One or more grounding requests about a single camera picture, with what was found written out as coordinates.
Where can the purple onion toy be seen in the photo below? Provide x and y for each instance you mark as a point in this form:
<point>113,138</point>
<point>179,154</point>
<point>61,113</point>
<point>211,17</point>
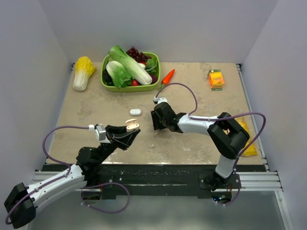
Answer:
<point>154,79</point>

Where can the short green cabbage toy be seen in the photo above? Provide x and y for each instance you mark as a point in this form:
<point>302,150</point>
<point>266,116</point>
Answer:
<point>119,75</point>

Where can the green leaf toy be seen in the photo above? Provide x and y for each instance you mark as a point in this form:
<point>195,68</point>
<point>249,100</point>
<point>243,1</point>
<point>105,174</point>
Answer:
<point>151,65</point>

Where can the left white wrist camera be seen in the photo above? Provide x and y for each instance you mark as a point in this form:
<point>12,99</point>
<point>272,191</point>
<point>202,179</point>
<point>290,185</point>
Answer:
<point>99,131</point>

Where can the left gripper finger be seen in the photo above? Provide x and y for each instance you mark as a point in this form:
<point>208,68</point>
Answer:
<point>116,130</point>
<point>125,141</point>

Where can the long green lettuce toy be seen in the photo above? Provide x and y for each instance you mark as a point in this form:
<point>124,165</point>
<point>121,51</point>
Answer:
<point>131,66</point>

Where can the orange sponge package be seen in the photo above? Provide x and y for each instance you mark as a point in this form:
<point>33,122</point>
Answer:
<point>216,80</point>

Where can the yellow napa cabbage toy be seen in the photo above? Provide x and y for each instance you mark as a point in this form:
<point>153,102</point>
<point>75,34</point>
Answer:
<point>84,69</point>

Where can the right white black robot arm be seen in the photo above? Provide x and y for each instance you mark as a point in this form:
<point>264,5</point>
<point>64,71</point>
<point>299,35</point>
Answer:
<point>226,133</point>

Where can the dark red grapes toy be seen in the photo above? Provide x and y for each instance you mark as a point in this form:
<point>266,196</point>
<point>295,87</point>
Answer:
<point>137,56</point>

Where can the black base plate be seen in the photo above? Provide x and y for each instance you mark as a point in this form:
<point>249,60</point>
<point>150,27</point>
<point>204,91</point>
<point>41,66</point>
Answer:
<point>153,180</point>

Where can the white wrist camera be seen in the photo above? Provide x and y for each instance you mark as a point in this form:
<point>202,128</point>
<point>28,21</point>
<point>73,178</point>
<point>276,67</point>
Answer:
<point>99,131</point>
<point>158,100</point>

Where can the white earbud charging case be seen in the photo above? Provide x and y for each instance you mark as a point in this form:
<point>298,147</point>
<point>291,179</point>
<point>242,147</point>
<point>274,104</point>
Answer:
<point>135,112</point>

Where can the green plastic basket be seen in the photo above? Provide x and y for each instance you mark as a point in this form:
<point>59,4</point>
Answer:
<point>140,88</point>

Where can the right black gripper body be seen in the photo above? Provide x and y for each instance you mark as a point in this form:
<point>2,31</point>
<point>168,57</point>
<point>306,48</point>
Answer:
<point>164,122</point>

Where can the orange carrot toy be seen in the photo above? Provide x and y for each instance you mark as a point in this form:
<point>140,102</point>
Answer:
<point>165,81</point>

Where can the pink earbud charging case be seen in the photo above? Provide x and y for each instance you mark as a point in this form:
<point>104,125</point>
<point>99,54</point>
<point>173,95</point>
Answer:
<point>131,124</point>

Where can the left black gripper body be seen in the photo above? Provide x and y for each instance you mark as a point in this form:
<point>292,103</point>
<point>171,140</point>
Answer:
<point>109,141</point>

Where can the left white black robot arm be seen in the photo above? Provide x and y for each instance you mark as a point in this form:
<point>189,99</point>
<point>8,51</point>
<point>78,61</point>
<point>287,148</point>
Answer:
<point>23,202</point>

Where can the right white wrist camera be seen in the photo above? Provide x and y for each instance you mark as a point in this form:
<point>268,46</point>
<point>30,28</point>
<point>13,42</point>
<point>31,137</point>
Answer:
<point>158,100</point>

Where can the yellow Lays chips bag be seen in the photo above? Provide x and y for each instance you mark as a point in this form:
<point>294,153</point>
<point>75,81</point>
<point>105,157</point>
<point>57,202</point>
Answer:
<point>251,150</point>

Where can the red tomato toy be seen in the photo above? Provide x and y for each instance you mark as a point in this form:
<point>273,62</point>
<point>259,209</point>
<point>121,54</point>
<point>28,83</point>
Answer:
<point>134,83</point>

